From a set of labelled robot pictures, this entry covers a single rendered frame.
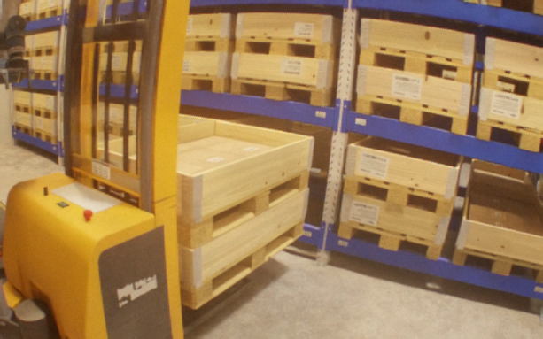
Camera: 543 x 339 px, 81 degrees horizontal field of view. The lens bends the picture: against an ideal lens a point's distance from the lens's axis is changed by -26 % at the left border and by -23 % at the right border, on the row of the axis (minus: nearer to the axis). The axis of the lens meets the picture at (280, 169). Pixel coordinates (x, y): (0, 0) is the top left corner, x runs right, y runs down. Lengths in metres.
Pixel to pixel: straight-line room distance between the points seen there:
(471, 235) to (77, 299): 2.39
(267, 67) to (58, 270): 2.17
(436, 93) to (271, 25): 1.32
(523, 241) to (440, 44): 1.45
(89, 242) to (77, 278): 0.16
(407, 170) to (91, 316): 2.11
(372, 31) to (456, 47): 0.60
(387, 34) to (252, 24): 1.07
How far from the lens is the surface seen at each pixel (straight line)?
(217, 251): 1.97
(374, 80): 2.75
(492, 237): 2.82
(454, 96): 2.65
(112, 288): 1.51
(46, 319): 1.81
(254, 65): 3.13
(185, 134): 2.80
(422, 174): 2.70
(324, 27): 2.88
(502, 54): 2.67
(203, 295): 1.99
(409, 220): 2.81
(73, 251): 1.48
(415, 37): 2.71
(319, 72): 2.87
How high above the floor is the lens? 1.49
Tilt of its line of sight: 15 degrees down
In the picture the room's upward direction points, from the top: 5 degrees clockwise
